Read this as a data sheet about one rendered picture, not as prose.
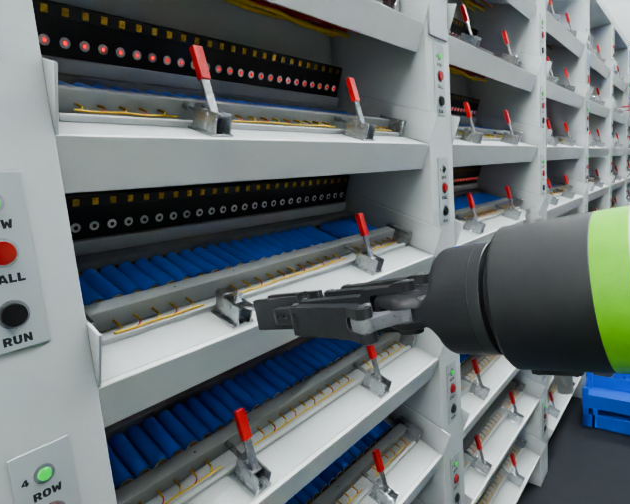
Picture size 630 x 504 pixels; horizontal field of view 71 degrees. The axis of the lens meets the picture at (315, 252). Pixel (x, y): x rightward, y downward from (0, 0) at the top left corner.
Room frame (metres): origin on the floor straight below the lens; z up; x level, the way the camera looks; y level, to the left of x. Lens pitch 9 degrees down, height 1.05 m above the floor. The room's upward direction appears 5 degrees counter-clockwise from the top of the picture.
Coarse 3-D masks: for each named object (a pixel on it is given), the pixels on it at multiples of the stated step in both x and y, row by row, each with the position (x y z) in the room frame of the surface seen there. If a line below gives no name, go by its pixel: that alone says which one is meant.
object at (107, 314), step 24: (336, 240) 0.70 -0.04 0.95; (360, 240) 0.73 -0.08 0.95; (384, 240) 0.78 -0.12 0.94; (264, 264) 0.57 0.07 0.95; (288, 264) 0.60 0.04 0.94; (312, 264) 0.62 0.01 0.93; (168, 288) 0.46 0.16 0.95; (192, 288) 0.48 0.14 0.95; (216, 288) 0.51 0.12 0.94; (96, 312) 0.40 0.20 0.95; (120, 312) 0.42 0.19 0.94; (144, 312) 0.44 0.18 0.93
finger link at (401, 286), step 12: (372, 288) 0.33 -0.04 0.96; (384, 288) 0.32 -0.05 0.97; (396, 288) 0.32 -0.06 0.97; (408, 288) 0.31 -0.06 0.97; (300, 300) 0.38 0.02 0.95; (312, 300) 0.37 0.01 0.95; (324, 300) 0.36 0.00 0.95; (336, 300) 0.35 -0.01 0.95; (348, 300) 0.34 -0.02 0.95; (360, 300) 0.33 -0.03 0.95; (372, 300) 0.33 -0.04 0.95
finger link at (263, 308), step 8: (288, 296) 0.40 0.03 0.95; (256, 304) 0.43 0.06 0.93; (264, 304) 0.42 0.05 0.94; (272, 304) 0.41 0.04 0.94; (280, 304) 0.40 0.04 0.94; (288, 304) 0.40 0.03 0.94; (256, 312) 0.43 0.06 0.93; (264, 312) 0.42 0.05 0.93; (272, 312) 0.41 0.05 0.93; (264, 320) 0.42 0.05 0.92; (272, 320) 0.41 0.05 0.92; (264, 328) 0.42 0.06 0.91; (272, 328) 0.41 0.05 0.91; (280, 328) 0.41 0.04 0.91; (288, 328) 0.40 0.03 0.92
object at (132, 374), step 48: (96, 240) 0.51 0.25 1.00; (144, 240) 0.56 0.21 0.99; (432, 240) 0.79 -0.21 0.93; (240, 288) 0.54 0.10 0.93; (288, 288) 0.56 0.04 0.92; (336, 288) 0.59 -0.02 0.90; (96, 336) 0.33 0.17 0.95; (144, 336) 0.41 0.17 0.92; (192, 336) 0.43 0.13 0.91; (240, 336) 0.45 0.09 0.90; (288, 336) 0.52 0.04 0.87; (144, 384) 0.37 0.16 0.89; (192, 384) 0.42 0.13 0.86
